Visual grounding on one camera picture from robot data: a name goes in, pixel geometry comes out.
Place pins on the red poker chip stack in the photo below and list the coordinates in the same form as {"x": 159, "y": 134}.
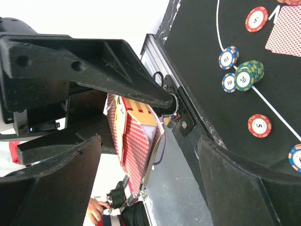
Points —
{"x": 259, "y": 125}

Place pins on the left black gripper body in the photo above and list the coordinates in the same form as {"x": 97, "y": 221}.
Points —
{"x": 32, "y": 106}

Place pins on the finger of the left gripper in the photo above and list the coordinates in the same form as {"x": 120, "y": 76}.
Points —
{"x": 107, "y": 65}
{"x": 62, "y": 140}

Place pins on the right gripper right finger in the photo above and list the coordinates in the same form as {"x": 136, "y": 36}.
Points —
{"x": 241, "y": 192}

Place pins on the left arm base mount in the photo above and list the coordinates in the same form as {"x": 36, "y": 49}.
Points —
{"x": 179, "y": 110}

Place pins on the red playing card deck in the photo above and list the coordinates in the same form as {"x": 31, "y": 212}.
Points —
{"x": 136, "y": 132}

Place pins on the black poker felt mat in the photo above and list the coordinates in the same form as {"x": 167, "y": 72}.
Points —
{"x": 193, "y": 34}

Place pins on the person's hand in background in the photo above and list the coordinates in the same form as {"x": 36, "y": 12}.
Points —
{"x": 95, "y": 210}

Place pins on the green chip stack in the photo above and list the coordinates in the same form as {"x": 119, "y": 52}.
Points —
{"x": 248, "y": 73}

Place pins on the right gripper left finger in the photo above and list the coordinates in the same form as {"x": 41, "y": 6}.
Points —
{"x": 54, "y": 192}

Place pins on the dealt cards pile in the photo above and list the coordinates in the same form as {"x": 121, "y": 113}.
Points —
{"x": 285, "y": 37}

